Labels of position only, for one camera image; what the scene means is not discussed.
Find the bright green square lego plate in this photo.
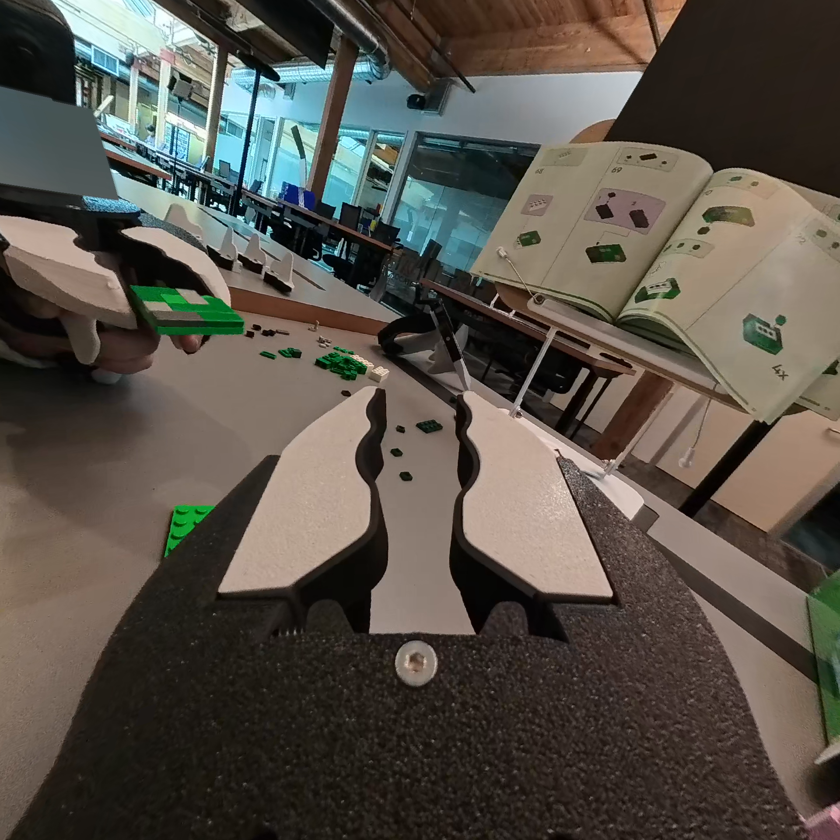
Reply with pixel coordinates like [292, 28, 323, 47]
[164, 504, 217, 559]

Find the thin wooden post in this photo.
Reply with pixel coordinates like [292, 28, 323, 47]
[205, 45, 229, 173]

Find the neighbouring wooden-edged desk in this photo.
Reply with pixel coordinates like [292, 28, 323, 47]
[420, 279, 677, 460]

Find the white cord with bead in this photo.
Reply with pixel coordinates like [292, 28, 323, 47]
[679, 400, 718, 468]

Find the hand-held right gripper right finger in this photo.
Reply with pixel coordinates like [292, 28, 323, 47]
[450, 391, 616, 605]

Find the black office chair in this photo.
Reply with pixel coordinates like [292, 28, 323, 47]
[371, 222, 403, 277]

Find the dark panel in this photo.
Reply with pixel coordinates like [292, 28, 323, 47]
[604, 0, 840, 198]

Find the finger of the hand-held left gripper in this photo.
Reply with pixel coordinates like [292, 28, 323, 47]
[0, 214, 144, 366]
[118, 225, 233, 311]

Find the green and grey tiled lego plate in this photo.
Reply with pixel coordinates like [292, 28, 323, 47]
[128, 285, 245, 337]

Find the green lego set box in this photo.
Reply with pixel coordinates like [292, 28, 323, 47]
[806, 570, 840, 765]

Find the black and white device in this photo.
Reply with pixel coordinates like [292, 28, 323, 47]
[377, 301, 475, 395]

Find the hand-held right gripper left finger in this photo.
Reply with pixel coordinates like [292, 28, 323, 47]
[217, 386, 389, 601]

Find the lego instruction booklet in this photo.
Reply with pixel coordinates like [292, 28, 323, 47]
[471, 141, 840, 422]

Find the thick wooden post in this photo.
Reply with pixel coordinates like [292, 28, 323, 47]
[307, 36, 361, 198]

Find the person's left hand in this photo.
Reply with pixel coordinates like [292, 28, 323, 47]
[0, 308, 201, 376]

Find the white book stand base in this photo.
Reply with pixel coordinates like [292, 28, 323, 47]
[492, 246, 749, 522]

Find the pile of loose lego pieces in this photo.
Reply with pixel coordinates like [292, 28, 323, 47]
[314, 344, 370, 383]

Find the silver air duct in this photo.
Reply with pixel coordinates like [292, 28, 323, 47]
[315, 0, 395, 86]

